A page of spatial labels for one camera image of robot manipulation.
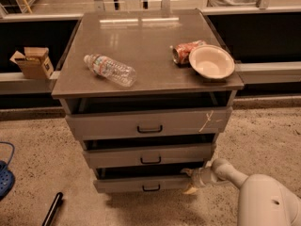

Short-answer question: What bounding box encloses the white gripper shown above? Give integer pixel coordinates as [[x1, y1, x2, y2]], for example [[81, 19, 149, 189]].
[[181, 168, 218, 195]]

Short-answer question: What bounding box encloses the grey bottom drawer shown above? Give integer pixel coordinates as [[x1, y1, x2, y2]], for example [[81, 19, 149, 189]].
[[93, 174, 190, 193]]

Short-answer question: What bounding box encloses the grey drawer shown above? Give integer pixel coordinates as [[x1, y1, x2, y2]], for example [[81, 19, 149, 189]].
[[83, 143, 214, 169], [66, 106, 232, 140], [93, 174, 190, 193]]

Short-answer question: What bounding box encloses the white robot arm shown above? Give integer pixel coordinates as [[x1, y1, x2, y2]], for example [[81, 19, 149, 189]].
[[181, 158, 301, 226]]

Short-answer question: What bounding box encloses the grey middle drawer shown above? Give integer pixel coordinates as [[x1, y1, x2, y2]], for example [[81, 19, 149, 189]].
[[83, 143, 214, 169]]

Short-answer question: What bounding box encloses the grey top drawer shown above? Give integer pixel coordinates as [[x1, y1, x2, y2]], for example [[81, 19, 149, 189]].
[[66, 106, 232, 140]]

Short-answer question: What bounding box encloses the grey drawer cabinet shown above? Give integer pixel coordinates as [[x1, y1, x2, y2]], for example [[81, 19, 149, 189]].
[[53, 9, 243, 180]]

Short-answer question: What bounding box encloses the open cardboard box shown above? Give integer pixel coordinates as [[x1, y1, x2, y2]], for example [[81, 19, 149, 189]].
[[10, 47, 54, 79]]

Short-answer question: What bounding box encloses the white paper bowl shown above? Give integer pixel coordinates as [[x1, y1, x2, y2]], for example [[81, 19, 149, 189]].
[[189, 44, 235, 80]]

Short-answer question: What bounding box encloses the clear plastic water bottle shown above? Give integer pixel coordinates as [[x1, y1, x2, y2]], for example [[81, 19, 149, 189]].
[[84, 55, 136, 87]]

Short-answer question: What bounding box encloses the crushed red soda can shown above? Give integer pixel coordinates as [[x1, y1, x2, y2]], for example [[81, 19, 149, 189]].
[[172, 40, 206, 65]]

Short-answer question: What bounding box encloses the blue foot pedal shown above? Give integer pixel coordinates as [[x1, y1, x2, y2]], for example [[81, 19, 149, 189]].
[[0, 161, 15, 200]]

